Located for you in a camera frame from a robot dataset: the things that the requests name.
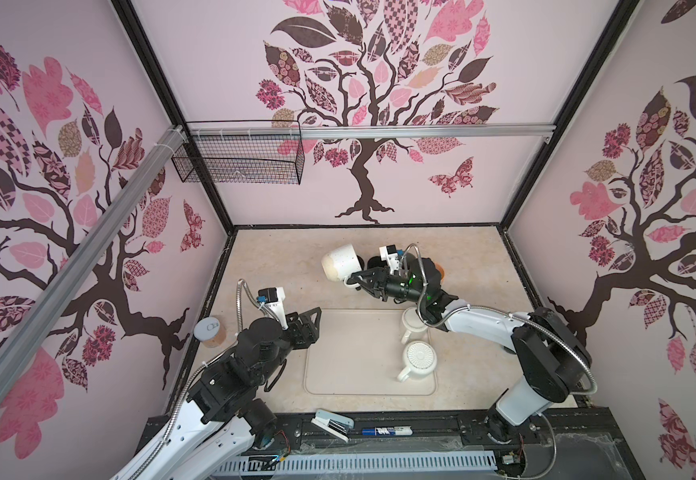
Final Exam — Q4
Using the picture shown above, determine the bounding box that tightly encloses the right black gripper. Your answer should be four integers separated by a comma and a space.
352, 269, 427, 308

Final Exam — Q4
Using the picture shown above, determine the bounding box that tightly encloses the black mug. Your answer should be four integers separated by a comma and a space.
367, 256, 385, 269

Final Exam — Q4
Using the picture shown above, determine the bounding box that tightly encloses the cream mug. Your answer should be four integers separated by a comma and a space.
321, 244, 365, 288

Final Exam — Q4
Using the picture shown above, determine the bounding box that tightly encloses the peach orange mug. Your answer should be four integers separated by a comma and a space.
434, 262, 446, 280

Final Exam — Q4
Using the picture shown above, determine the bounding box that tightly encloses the white ribbed mug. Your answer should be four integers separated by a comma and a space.
397, 340, 438, 382

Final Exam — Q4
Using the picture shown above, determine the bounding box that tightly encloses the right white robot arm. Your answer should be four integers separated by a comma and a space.
344, 267, 597, 444

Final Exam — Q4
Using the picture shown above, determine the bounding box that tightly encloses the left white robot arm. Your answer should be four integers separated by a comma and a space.
113, 307, 322, 479

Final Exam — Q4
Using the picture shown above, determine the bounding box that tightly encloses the clear plastic tray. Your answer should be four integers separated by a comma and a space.
303, 309, 437, 397

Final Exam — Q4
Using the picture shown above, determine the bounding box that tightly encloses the orange can white lid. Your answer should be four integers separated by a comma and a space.
193, 317, 227, 348

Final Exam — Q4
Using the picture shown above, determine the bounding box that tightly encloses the white stapler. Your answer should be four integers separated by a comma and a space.
311, 409, 354, 443

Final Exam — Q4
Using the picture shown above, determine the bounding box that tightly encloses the blue white marker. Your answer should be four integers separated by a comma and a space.
361, 426, 413, 437

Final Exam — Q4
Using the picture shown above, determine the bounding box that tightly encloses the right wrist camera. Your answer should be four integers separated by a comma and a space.
379, 245, 403, 275

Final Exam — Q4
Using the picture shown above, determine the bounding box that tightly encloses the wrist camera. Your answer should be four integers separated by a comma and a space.
257, 287, 288, 330
379, 245, 403, 275

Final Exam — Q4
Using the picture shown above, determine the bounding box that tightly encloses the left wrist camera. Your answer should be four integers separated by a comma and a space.
257, 287, 288, 330

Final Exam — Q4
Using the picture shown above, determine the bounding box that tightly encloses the right metal conduit cable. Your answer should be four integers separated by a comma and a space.
401, 242, 599, 480

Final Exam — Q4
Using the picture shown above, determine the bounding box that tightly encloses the metal conduit cable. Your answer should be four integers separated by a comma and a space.
401, 242, 599, 480
125, 278, 265, 480

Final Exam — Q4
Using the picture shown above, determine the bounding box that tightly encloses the left metal conduit cable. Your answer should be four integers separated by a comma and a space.
125, 278, 265, 480

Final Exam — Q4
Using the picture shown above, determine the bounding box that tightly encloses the black wire basket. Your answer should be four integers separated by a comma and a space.
172, 120, 305, 185

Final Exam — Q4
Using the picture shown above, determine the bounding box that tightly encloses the back aluminium rail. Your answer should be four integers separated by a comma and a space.
188, 123, 556, 140

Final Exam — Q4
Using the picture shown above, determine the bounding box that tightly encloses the aluminium rail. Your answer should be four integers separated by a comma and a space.
0, 125, 186, 404
188, 123, 556, 140

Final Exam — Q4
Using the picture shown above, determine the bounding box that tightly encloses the white slotted cable duct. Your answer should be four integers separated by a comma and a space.
211, 451, 498, 478

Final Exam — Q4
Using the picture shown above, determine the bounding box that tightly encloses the left aluminium rail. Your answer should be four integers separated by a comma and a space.
0, 125, 186, 404

